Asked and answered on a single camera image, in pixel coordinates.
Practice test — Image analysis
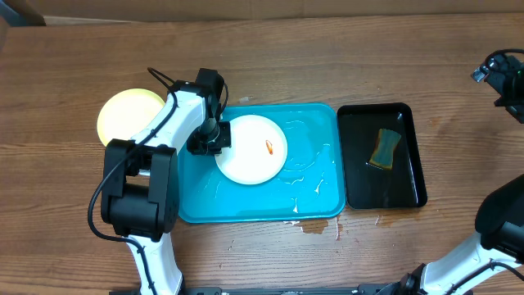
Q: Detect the white plate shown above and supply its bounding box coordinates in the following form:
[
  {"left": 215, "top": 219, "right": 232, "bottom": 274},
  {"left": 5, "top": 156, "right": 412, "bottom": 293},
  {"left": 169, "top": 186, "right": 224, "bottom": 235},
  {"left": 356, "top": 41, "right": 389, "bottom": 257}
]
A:
[{"left": 215, "top": 115, "right": 288, "bottom": 185}]

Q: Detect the yellow plate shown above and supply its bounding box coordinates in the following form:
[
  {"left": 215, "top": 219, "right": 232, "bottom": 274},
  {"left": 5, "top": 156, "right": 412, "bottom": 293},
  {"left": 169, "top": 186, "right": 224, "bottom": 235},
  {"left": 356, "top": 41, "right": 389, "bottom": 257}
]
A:
[{"left": 97, "top": 88, "right": 165, "bottom": 146}]

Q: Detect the yellow green sponge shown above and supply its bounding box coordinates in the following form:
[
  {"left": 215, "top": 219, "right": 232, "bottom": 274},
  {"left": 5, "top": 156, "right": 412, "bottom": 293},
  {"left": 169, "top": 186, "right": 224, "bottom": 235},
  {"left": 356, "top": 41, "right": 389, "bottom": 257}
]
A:
[{"left": 368, "top": 129, "right": 402, "bottom": 170}]

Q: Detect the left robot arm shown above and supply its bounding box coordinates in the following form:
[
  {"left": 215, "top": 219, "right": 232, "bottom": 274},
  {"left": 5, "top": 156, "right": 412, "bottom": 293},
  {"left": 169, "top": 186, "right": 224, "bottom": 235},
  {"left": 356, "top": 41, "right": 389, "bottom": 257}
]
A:
[{"left": 91, "top": 77, "right": 231, "bottom": 294}]

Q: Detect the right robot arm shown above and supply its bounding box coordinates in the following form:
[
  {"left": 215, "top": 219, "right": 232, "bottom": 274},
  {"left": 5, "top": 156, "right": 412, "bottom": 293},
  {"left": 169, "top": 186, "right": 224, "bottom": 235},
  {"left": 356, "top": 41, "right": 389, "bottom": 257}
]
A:
[{"left": 377, "top": 48, "right": 523, "bottom": 295}]

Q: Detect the teal plastic tray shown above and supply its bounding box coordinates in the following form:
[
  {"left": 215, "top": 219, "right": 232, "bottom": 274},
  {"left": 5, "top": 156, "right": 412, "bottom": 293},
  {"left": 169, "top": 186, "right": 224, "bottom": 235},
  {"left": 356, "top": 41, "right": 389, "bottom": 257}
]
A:
[{"left": 178, "top": 102, "right": 346, "bottom": 224}]

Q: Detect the black plastic tray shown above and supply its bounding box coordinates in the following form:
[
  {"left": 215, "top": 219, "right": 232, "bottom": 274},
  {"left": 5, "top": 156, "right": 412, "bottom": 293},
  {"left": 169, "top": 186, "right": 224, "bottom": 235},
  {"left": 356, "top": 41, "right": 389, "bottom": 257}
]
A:
[{"left": 337, "top": 102, "right": 428, "bottom": 210}]

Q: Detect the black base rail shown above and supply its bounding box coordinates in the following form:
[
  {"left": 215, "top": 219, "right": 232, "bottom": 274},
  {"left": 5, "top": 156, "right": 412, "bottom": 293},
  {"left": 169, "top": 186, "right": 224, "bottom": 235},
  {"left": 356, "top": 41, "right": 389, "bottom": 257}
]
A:
[{"left": 109, "top": 283, "right": 410, "bottom": 295}]

